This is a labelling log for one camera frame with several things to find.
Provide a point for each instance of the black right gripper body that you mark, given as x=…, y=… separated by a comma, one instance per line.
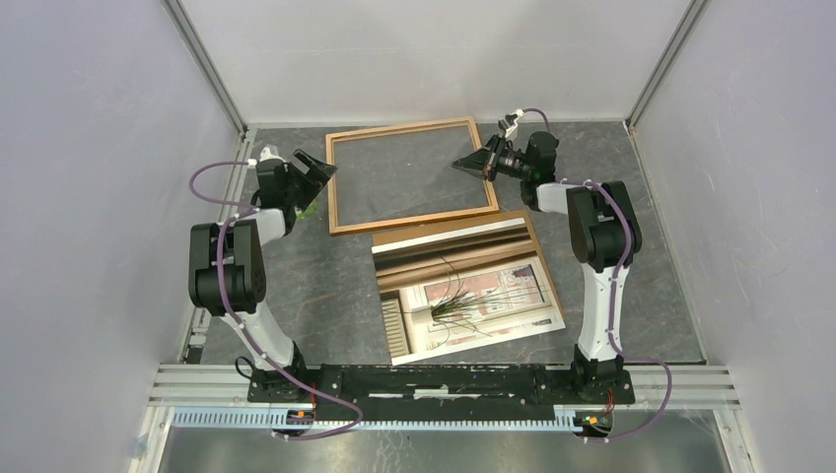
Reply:
x=507, y=163

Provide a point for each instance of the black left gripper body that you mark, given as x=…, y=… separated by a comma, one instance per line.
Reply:
x=290, y=175

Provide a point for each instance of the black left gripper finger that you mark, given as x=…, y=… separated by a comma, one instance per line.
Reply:
x=317, y=170
x=306, y=187

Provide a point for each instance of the clear acrylic glazing sheet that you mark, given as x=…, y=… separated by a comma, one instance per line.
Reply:
x=418, y=176

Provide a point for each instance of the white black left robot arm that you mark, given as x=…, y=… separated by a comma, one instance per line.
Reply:
x=227, y=273

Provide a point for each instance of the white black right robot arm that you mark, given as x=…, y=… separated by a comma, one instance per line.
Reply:
x=604, y=234

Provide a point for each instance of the glossy plant photo print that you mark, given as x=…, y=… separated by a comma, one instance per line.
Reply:
x=418, y=333

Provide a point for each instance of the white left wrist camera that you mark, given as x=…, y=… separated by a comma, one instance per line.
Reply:
x=269, y=154

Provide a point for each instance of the wooden picture frame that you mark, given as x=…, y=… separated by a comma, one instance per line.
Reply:
x=411, y=175

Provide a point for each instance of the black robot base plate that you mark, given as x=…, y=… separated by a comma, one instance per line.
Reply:
x=443, y=392

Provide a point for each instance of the aluminium toothed rail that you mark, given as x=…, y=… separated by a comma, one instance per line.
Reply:
x=292, y=421

